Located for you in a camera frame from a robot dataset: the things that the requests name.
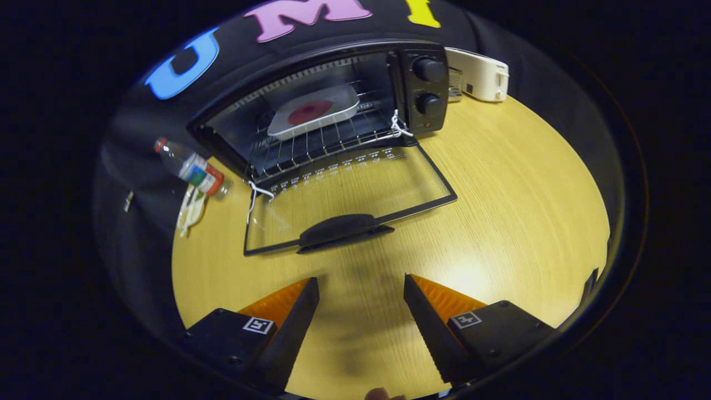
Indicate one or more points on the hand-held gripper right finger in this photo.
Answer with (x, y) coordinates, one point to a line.
(433, 336)

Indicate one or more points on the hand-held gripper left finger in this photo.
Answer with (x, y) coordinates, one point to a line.
(289, 339)

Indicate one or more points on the black toaster oven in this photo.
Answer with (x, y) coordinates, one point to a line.
(333, 172)

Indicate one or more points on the white tray of red food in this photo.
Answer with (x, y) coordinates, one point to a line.
(314, 111)

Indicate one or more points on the white toaster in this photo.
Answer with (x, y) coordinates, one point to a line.
(480, 75)

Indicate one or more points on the beige dish with chopsticks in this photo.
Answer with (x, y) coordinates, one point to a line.
(191, 211)

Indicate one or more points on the plastic water bottle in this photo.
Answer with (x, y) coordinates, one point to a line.
(191, 168)

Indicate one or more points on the silver cloth clip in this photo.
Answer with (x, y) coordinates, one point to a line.
(128, 201)

